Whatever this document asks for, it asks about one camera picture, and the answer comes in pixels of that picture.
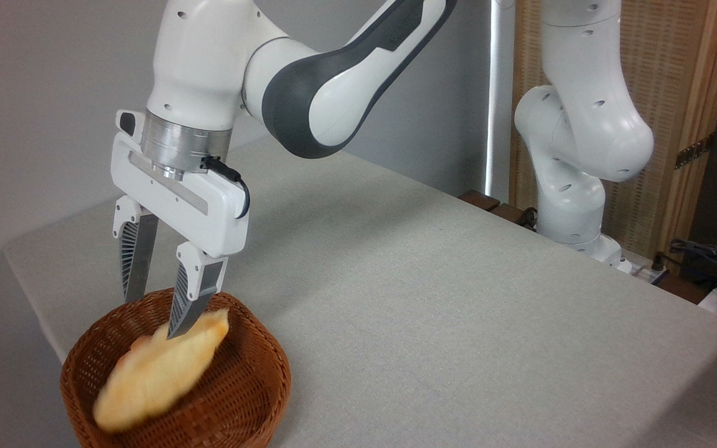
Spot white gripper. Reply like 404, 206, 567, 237
111, 110, 251, 340

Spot long braided bread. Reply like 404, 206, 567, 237
92, 308, 231, 434

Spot brown wicker basket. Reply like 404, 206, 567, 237
60, 288, 292, 448

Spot dark wooden block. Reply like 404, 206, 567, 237
458, 190, 501, 212
489, 203, 537, 230

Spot white power strip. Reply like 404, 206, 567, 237
609, 249, 670, 284

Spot dark metal screen hinge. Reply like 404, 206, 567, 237
675, 133, 715, 170

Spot bamboo folding screen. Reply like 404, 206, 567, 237
509, 0, 717, 274

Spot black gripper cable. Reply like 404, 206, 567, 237
200, 156, 251, 220

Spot black cable bundle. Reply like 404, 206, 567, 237
668, 239, 717, 293

